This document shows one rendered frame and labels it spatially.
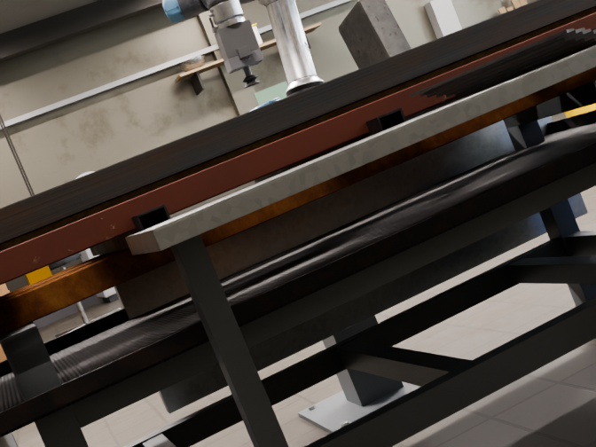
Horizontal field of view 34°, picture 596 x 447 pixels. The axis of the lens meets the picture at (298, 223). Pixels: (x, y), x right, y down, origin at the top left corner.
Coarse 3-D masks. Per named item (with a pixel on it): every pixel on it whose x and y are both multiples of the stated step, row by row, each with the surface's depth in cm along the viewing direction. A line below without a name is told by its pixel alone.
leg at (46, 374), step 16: (32, 336) 151; (16, 352) 150; (16, 368) 150; (32, 368) 151; (48, 368) 152; (32, 384) 151; (48, 384) 152; (48, 416) 151; (64, 416) 152; (48, 432) 151; (64, 432) 152; (80, 432) 153
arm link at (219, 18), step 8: (232, 0) 233; (216, 8) 232; (224, 8) 232; (232, 8) 232; (240, 8) 235; (216, 16) 233; (224, 16) 232; (232, 16) 232; (240, 16) 235; (216, 24) 236
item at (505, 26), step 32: (544, 0) 182; (576, 0) 184; (480, 32) 178; (512, 32) 180; (384, 64) 171; (416, 64) 173; (448, 64) 175; (320, 96) 167; (352, 96) 169; (224, 128) 162; (256, 128) 164; (288, 128) 166; (128, 160) 157; (160, 160) 158; (192, 160) 160; (64, 192) 153; (96, 192) 155; (0, 224) 150; (32, 224) 152
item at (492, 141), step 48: (480, 144) 265; (336, 192) 251; (384, 192) 255; (240, 240) 243; (288, 240) 246; (480, 240) 263; (528, 240) 268; (144, 288) 235; (384, 288) 254; (288, 336) 245; (192, 384) 237
